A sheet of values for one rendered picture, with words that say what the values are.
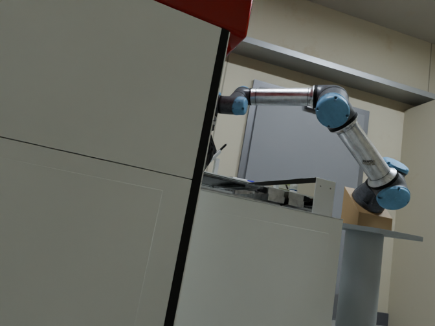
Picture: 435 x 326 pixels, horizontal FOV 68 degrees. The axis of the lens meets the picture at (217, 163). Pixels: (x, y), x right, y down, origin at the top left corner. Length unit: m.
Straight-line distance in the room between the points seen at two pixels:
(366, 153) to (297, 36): 2.62
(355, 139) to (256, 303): 0.68
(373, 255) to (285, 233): 0.56
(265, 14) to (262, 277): 3.08
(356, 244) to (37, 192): 1.26
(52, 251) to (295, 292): 0.77
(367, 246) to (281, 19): 2.80
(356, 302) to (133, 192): 1.13
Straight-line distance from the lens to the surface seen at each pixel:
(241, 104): 1.33
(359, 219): 1.55
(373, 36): 4.34
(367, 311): 1.60
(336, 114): 1.25
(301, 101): 1.41
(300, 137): 3.38
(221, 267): 1.03
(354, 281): 1.58
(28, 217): 0.74
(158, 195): 0.75
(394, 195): 1.41
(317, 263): 1.22
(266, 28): 3.70
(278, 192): 1.40
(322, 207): 1.29
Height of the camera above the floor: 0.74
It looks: 10 degrees up
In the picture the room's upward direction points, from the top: 10 degrees clockwise
